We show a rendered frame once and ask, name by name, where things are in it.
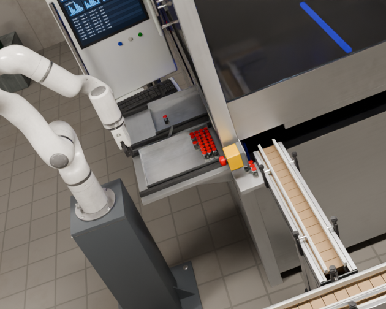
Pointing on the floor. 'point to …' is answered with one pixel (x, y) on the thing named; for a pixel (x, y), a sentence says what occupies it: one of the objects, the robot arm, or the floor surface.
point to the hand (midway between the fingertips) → (128, 151)
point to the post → (223, 124)
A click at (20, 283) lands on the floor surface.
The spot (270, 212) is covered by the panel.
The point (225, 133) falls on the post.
